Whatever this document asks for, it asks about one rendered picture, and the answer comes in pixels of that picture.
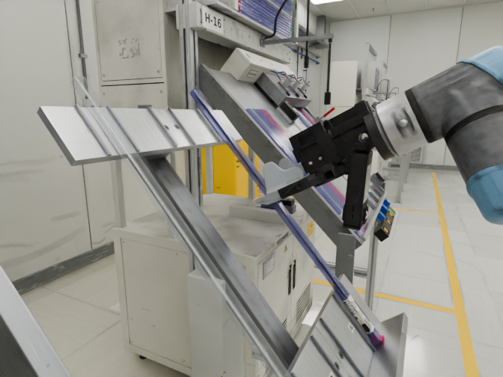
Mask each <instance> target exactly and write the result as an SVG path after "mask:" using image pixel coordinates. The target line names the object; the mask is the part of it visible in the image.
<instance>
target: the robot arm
mask: <svg viewBox="0 0 503 377"><path fill-rule="evenodd" d="M364 133H365V134H367V135H368V137H364V138H363V139H362V135H363V134H364ZM442 138H444V140H445V143H446V144H447V146H448V149H449V151H450V153H451V155H452V157H453V159H454V161H455V163H456V165H457V167H458V170H459V172H460V174H461V176H462V178H463V180H464V182H465V184H466V191H467V192H468V194H469V196H470V197H471V198H472V199H473V200H474V201H475V203H476V205H477V207H478V208H479V210H480V212H481V214H482V216H483V217H484V219H485V220H487V221H488V222H489V223H492V224H498V225H503V46H494V47H492V48H490V49H488V50H486V51H484V52H482V53H479V54H477V55H475V56H473V57H471V58H468V59H464V60H461V61H459V62H457V63H456V65H454V66H452V67H450V68H448V69H446V70H444V71H442V72H441V73H439V74H437V75H435V76H433V77H431V78H429V79H427V80H425V81H423V82H421V83H420V84H418V85H416V86H414V87H412V88H410V89H408V90H406V91H405V92H402V93H400V94H398V95H396V96H393V97H392V98H390V99H387V100H386V101H384V102H382V103H380V104H379V105H376V108H375V111H374V110H373V111H372V109H371V107H370V105H369V102H368V101H364V100H362V101H361V102H358V103H356V104H355V105H354V106H353V107H352V108H350V109H348V110H346V111H344V112H342V113H340V114H339V115H337V116H335V117H333V118H331V119H329V120H324V121H320V122H318V123H315V124H314V125H313V126H310V127H308V128H307V129H304V130H303V131H301V132H299V133H297V134H295V135H294V136H292V137H290V138H288V139H289V141H290V143H291V145H292V147H293V154H294V156H295V158H296V160H297V162H298V163H300V162H301V165H295V164H294V163H293V162H292V161H290V160H289V159H288V158H283V159H281V160H280V161H279V163H278V166H277V164H275V163H274V162H268V163H266V164H265V165H264V167H263V176H264V181H265V185H266V195H265V196H263V197H260V198H258V199H257V200H255V202H256V203H259V204H266V205H269V204H271V203H275V202H276V201H279V200H282V199H284V198H286V197H289V196H291V195H293V194H296V193H299V192H301V191H303V190H306V189H308V188H310V187H312V186H315V187H318V186H321V185H323V184H325V183H328V182H330V181H332V180H335V179H337V178H339V177H341V176H343V175H345V174H346V175H348V177H347V192H346V200H345V204H344V208H343V213H342V221H344V223H343V227H344V228H348V229H353V230H360V229H361V228H362V226H363V224H366V222H367V219H368V209H369V208H368V206H367V203H368V191H369V184H370V177H371V164H372V158H373V151H372V150H373V149H374V147H375V148H376V149H377V151H378V153H379V154H380V155H381V157H382V158H383V159H384V160H388V159H391V158H393V157H395V154H397V155H398V156H402V155H403V154H406V153H408V152H411V151H413V150H416V149H418V148H419V147H423V146H424V145H427V144H429V143H430V144H431V143H433V142H434V141H438V140H440V139H442ZM307 173H309V175H307V176H305V177H304V175H305V174H307Z"/></svg>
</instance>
